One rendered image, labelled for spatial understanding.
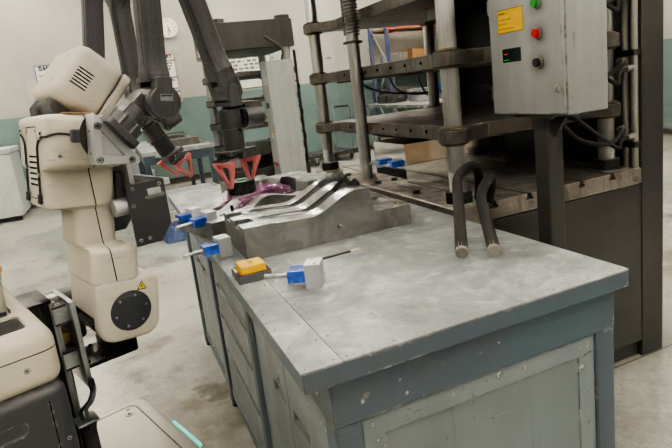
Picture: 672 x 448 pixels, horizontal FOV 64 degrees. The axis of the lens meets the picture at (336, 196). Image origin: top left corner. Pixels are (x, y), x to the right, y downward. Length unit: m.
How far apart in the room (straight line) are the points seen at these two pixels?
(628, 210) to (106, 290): 1.84
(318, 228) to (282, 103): 4.53
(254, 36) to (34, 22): 3.65
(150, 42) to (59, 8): 7.53
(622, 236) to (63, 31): 7.81
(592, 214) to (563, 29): 0.83
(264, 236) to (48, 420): 0.62
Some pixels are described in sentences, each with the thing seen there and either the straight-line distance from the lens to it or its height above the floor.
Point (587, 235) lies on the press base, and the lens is 2.20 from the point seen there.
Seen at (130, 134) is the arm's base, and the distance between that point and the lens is 1.28.
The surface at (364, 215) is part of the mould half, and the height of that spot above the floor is 0.85.
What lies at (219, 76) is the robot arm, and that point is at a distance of 1.43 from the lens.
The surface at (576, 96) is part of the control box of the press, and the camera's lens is 1.63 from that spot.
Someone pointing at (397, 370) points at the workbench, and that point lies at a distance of 0.97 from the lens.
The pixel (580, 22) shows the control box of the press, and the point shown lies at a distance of 1.65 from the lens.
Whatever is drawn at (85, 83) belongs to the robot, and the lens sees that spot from 1.44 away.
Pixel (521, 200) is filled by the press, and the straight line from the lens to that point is 1.95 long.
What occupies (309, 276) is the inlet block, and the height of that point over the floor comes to 0.83.
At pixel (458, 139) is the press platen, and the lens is 1.79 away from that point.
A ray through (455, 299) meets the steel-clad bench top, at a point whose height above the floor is 0.80.
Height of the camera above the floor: 1.23
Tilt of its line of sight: 12 degrees down
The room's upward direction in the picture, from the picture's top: 7 degrees counter-clockwise
